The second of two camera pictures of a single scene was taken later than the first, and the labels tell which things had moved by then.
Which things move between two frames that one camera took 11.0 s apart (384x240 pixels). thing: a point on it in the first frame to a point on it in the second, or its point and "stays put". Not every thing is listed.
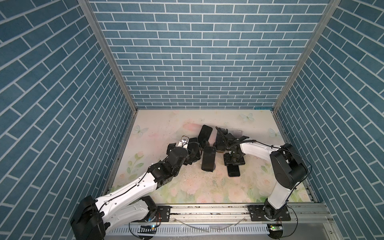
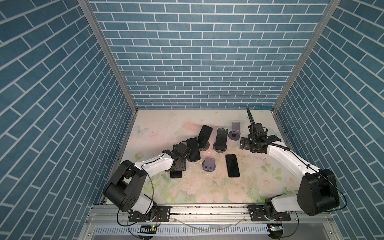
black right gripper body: (230, 158) to (248, 144)
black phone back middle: (204, 135) stays put
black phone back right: (220, 144) stays put
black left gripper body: (188, 159) to (182, 166)
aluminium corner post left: (89, 12) stays put
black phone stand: (194, 149) stays put
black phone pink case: (233, 170) stays put
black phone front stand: (209, 158) to (175, 174)
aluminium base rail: (310, 220) stays put
